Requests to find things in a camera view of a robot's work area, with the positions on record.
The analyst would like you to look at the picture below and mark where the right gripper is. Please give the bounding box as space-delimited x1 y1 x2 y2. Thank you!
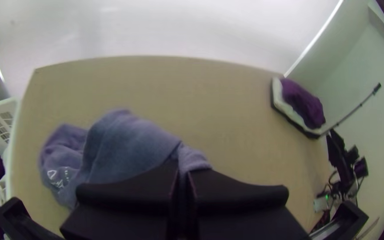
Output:
326 129 348 171

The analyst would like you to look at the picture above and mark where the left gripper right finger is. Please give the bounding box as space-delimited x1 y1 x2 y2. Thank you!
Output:
187 169 310 240

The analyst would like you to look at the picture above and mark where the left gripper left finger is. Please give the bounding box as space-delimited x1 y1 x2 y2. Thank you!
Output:
60 158 180 240

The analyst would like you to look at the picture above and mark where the grey t-shirt white print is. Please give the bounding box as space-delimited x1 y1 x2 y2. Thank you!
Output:
38 108 213 210

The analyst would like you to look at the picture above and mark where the pile of folded clothes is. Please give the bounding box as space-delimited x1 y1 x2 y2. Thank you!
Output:
271 77 327 140

